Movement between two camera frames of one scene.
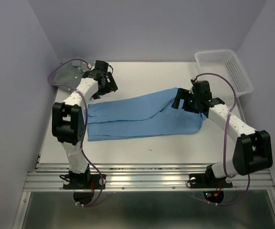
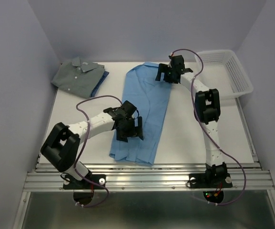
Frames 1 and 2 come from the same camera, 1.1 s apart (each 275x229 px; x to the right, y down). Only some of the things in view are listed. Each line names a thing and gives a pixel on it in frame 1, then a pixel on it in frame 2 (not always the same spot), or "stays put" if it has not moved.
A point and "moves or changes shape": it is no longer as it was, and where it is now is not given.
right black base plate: x=206 y=180 stays put
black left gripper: x=110 y=85 → x=121 y=135
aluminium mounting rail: x=143 y=177 stays put
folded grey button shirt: x=67 y=76 stays put
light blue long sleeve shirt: x=151 y=114 moves or changes shape
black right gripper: x=184 y=93 → x=163 y=67
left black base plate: x=84 y=181 stays put
